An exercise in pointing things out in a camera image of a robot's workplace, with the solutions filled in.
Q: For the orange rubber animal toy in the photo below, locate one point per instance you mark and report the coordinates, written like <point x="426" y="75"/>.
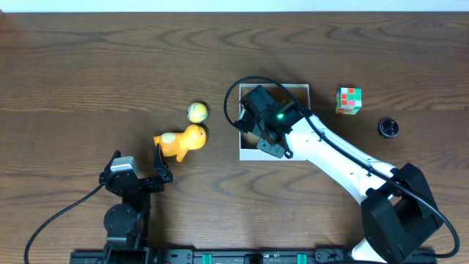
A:
<point x="193" y="137"/>

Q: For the white cardboard box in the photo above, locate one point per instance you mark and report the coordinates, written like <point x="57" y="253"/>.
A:
<point x="248" y="141"/>

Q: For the colourful puzzle cube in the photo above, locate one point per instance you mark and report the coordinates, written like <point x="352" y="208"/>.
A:
<point x="348" y="101"/>

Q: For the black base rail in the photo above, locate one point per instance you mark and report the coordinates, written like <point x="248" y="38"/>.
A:
<point x="187" y="256"/>

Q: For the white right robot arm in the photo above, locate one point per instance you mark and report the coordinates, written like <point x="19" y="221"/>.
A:
<point x="398" y="210"/>

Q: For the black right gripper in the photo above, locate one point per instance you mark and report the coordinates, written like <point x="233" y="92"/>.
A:
<point x="279" y="149"/>

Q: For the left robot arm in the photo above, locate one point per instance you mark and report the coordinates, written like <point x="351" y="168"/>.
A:
<point x="127" y="223"/>

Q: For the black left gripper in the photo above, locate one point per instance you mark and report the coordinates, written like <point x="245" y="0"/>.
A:
<point x="145" y="183"/>

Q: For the yellow grey striped ball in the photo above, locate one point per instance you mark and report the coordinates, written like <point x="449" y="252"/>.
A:
<point x="197" y="112"/>

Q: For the black round lid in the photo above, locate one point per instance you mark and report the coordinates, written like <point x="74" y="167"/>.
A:
<point x="388" y="128"/>

